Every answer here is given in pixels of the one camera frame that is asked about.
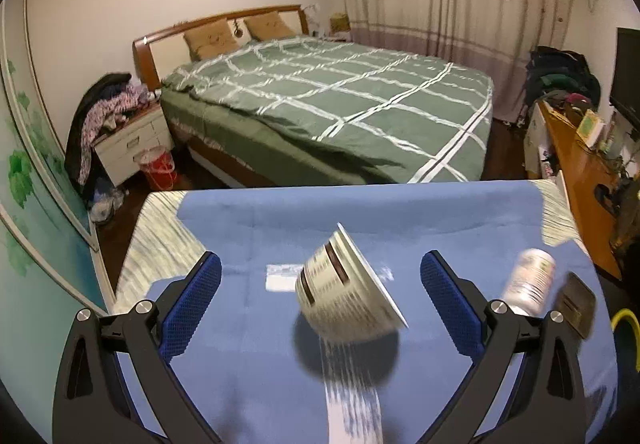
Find brown pillow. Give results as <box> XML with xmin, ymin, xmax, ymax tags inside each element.
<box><xmin>243</xmin><ymin>11</ymin><xmax>296</xmax><ymax>41</ymax></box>
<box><xmin>183</xmin><ymin>20</ymin><xmax>241</xmax><ymax>60</ymax></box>

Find dark flat object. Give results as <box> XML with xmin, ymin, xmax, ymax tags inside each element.
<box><xmin>556</xmin><ymin>271</ymin><xmax>598</xmax><ymax>340</ymax></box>

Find yellow hoop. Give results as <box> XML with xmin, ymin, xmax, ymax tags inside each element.
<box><xmin>611</xmin><ymin>308</ymin><xmax>640</xmax><ymax>375</ymax></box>

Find blue tablecloth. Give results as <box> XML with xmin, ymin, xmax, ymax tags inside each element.
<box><xmin>107</xmin><ymin>179</ymin><xmax>621</xmax><ymax>444</ymax></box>

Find small green box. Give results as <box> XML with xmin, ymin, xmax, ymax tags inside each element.
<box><xmin>577</xmin><ymin>110</ymin><xmax>606</xmax><ymax>147</ymax></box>

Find small white label strip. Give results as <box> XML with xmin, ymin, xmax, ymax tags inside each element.
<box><xmin>265</xmin><ymin>264</ymin><xmax>303</xmax><ymax>292</ymax></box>

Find small white bottle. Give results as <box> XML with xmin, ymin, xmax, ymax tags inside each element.
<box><xmin>502</xmin><ymin>248</ymin><xmax>557</xmax><ymax>317</ymax></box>

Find red bucket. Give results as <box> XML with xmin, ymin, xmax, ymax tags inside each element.
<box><xmin>137</xmin><ymin>147</ymin><xmax>177</xmax><ymax>191</ymax></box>

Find plastic bags on floor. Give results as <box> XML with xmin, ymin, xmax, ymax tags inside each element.
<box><xmin>90</xmin><ymin>184</ymin><xmax>126</xmax><ymax>224</ymax></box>

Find black television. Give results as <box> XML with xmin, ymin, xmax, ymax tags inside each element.
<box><xmin>609</xmin><ymin>27</ymin><xmax>640</xmax><ymax>130</ymax></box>

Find wooden bed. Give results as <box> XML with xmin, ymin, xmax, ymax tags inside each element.
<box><xmin>132</xmin><ymin>4</ymin><xmax>496</xmax><ymax>190</ymax></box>

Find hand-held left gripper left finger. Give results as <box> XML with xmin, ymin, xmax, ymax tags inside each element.
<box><xmin>52</xmin><ymin>251</ymin><xmax>224</xmax><ymax>444</ymax></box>

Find instant noodle bowl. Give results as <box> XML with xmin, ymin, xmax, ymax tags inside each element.
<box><xmin>295</xmin><ymin>223</ymin><xmax>409</xmax><ymax>344</ymax></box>

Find white nightstand with clothes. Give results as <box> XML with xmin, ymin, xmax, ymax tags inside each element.
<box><xmin>65</xmin><ymin>71</ymin><xmax>162</xmax><ymax>197</ymax></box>

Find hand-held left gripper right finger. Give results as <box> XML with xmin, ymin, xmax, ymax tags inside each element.
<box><xmin>419</xmin><ymin>251</ymin><xmax>588</xmax><ymax>444</ymax></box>

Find wooden desk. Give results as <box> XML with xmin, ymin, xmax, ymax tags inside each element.
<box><xmin>537</xmin><ymin>99</ymin><xmax>623</xmax><ymax>280</ymax></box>

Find green plaid duvet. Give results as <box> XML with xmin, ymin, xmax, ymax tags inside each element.
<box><xmin>160</xmin><ymin>36</ymin><xmax>495</xmax><ymax>185</ymax></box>

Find painted wardrobe door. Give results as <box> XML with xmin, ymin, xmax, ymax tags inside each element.
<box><xmin>0</xmin><ymin>0</ymin><xmax>108</xmax><ymax>350</ymax></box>

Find pile of dark bags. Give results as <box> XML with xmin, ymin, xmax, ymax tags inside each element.
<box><xmin>525</xmin><ymin>46</ymin><xmax>601</xmax><ymax>112</ymax></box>

